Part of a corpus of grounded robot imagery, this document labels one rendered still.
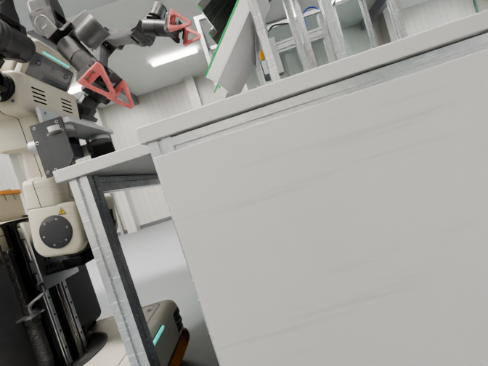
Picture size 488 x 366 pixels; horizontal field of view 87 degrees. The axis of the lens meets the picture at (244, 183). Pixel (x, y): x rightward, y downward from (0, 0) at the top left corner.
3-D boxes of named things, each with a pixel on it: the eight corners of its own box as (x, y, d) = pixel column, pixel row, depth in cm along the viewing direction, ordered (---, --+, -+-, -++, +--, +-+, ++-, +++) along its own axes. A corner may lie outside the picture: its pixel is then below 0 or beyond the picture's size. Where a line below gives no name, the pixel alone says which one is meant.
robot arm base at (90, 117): (81, 111, 116) (62, 104, 104) (91, 96, 115) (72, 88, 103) (96, 123, 116) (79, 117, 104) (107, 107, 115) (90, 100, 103)
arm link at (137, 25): (147, 48, 106) (128, 31, 99) (155, 27, 109) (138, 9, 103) (165, 38, 99) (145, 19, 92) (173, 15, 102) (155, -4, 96)
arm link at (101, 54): (107, 58, 137) (88, 44, 129) (123, 40, 132) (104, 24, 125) (104, 108, 110) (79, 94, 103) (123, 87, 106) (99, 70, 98)
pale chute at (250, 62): (224, 97, 87) (213, 92, 87) (234, 104, 99) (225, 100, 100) (263, 14, 81) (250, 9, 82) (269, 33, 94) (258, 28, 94)
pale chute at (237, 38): (217, 83, 72) (203, 76, 72) (230, 94, 84) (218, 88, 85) (263, -21, 66) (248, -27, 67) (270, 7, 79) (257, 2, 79)
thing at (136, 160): (56, 183, 59) (51, 171, 59) (173, 176, 149) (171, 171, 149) (352, 88, 56) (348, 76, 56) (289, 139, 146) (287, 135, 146)
